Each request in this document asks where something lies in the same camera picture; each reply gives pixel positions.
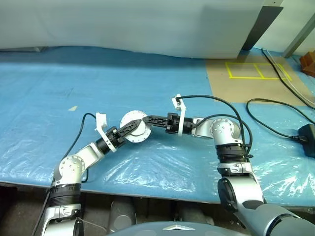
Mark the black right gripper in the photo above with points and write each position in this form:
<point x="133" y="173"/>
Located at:
<point x="172" y="123"/>

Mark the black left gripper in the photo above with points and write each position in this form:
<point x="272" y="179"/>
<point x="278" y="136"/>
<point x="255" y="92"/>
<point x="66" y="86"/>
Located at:
<point x="114" y="136"/>

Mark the silver motor cover circuit board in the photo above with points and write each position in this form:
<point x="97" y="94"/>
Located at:
<point x="145" y="137"/>

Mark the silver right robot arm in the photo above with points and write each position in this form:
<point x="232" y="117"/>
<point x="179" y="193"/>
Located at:
<point x="224" y="130"/>

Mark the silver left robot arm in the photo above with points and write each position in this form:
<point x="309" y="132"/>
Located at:
<point x="71" y="167"/>

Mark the blue plastic table sheet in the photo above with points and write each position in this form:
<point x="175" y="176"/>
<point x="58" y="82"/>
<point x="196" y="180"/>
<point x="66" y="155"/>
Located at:
<point x="147" y="81"/>

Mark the small pale tape scrap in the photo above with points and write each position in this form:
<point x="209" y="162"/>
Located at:
<point x="73" y="108"/>

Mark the brown board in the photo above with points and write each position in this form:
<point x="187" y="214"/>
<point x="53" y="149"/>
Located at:
<point x="221" y="86"/>

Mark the dark grey rounded shape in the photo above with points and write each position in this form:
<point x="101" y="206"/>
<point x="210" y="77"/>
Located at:
<point x="194" y="216"/>
<point x="123" y="214"/>

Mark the white backdrop sheet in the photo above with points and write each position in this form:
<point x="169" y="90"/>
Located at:
<point x="123" y="24"/>

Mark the grey robot torso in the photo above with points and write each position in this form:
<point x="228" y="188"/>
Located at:
<point x="176" y="229"/>

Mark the grey metal bar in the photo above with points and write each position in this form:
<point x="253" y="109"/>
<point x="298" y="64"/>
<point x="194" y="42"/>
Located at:
<point x="24" y="49"/>

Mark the black power adapter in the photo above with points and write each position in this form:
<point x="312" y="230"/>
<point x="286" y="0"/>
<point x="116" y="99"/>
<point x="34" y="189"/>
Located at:
<point x="308" y="140"/>

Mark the aluminium profile bar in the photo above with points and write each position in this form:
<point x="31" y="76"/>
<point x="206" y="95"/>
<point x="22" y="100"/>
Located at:
<point x="299" y="37"/>

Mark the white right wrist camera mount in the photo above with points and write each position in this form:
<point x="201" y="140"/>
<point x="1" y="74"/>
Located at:
<point x="176" y="104"/>

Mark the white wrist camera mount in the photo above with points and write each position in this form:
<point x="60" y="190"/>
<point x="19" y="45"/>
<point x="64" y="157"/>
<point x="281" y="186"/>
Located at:
<point x="101" y="119"/>
<point x="176" y="104"/>

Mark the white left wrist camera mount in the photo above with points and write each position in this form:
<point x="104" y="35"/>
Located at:
<point x="101" y="119"/>

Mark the black upright post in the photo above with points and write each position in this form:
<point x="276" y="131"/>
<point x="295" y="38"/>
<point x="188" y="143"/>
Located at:
<point x="261" y="27"/>

